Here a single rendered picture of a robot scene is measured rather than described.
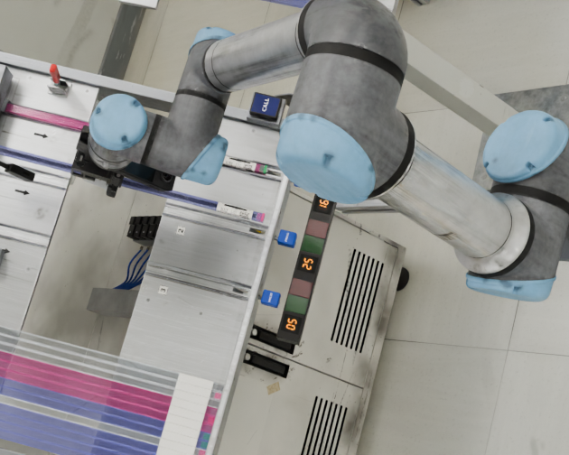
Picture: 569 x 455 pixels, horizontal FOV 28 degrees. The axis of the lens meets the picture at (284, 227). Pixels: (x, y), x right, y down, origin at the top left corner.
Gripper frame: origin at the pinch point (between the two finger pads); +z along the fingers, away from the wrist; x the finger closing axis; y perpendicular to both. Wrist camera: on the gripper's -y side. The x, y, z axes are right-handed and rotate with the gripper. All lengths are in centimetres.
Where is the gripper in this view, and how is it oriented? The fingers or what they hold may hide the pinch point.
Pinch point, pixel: (116, 180)
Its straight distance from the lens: 191.2
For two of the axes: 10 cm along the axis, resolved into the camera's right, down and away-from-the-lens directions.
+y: -9.4, -3.0, -1.5
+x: -2.6, 9.4, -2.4
